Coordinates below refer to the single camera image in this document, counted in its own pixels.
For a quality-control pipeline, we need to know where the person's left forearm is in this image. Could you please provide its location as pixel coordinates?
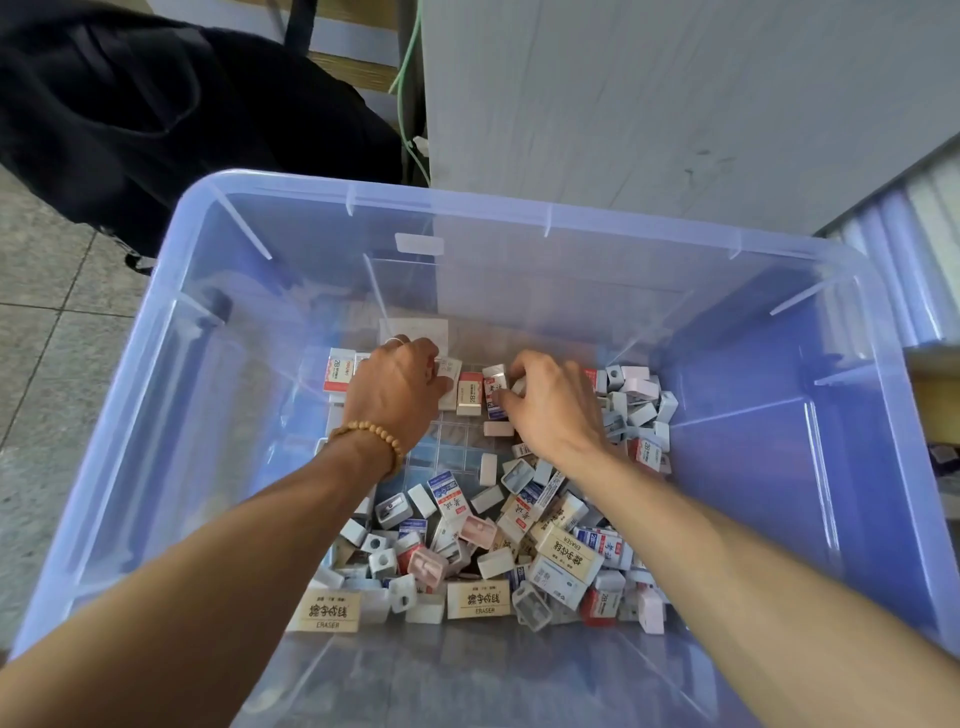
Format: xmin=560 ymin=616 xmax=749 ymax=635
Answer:
xmin=0 ymin=442 xmax=384 ymax=728

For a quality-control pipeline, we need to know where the pile of boxed erasers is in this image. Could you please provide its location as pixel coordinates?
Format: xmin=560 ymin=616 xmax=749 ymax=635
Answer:
xmin=285 ymin=360 xmax=684 ymax=635

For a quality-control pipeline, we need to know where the person's right hand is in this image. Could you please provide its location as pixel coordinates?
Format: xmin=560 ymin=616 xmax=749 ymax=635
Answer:
xmin=498 ymin=349 xmax=609 ymax=470

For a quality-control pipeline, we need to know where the clear plastic storage bin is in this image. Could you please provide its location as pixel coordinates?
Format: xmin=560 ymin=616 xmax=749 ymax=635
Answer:
xmin=7 ymin=168 xmax=960 ymax=728

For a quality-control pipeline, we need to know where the person's right forearm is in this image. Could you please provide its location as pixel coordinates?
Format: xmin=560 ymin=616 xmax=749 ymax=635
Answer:
xmin=562 ymin=442 xmax=960 ymax=728

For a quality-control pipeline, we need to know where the green cable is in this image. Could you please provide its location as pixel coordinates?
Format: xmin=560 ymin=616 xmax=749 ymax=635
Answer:
xmin=387 ymin=0 xmax=437 ymax=189

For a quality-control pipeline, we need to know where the stack of white blue books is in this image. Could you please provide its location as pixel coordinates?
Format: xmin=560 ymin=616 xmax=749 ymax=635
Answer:
xmin=822 ymin=135 xmax=960 ymax=354

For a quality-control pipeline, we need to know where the black backpack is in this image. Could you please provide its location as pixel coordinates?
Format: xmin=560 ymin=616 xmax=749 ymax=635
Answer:
xmin=0 ymin=0 xmax=407 ymax=272

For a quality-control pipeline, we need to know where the white cabinet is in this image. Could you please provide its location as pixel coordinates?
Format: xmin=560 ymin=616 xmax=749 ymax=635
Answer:
xmin=420 ymin=0 xmax=960 ymax=239

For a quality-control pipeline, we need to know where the person's left hand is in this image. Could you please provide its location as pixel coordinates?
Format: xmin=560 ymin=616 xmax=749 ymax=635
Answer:
xmin=342 ymin=333 xmax=455 ymax=459

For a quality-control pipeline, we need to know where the beaded wooden bracelet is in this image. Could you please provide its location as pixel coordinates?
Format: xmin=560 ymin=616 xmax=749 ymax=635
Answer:
xmin=327 ymin=420 xmax=407 ymax=479

